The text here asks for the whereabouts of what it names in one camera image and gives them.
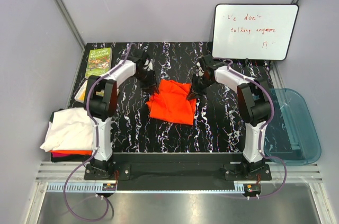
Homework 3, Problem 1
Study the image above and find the orange folded t shirt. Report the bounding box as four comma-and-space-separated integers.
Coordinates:
50, 150, 92, 156

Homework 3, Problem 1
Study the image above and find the green treehouse book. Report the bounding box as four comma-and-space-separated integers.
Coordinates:
85, 48, 112, 78

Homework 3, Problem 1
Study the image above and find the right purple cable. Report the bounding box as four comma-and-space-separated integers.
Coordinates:
211, 57, 289, 201

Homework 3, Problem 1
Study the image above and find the purple cable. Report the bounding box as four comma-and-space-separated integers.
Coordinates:
211, 57, 289, 201
63, 42, 138, 222

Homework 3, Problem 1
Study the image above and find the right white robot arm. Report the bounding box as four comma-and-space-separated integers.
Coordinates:
186, 55, 274, 180

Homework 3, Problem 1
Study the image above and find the grey cable duct rail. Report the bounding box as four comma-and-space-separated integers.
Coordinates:
47, 182, 117, 193

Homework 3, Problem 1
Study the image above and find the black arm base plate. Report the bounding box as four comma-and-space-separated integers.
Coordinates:
84, 153, 272, 181

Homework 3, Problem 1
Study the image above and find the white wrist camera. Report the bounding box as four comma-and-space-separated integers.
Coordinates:
196, 66, 204, 77
143, 58, 153, 71

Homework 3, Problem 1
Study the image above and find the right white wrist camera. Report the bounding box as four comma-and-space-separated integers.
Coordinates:
196, 66, 204, 77

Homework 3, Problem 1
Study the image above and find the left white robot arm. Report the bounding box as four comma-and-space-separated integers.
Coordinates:
83, 49, 159, 180

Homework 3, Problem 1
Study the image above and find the yellow small book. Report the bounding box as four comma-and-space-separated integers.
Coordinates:
74, 80, 87, 103

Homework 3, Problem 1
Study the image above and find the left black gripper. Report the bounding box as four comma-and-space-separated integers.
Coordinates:
134, 69, 159, 95

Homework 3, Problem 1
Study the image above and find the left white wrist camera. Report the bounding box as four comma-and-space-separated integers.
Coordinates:
143, 58, 153, 71

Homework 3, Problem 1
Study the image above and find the white dry erase board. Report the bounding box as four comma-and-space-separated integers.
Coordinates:
212, 4, 299, 61

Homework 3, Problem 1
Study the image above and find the orange t shirt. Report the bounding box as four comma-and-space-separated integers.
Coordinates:
147, 79, 196, 126
50, 150, 92, 156

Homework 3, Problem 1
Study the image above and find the white folded t shirt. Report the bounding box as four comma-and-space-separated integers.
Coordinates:
40, 107, 93, 152

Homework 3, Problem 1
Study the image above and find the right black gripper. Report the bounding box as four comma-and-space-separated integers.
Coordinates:
186, 74, 214, 101

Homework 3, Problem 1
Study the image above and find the teal plastic bin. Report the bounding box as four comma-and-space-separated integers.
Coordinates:
264, 88, 322, 166

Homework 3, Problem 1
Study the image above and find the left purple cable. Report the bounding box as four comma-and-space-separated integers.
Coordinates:
63, 42, 138, 222

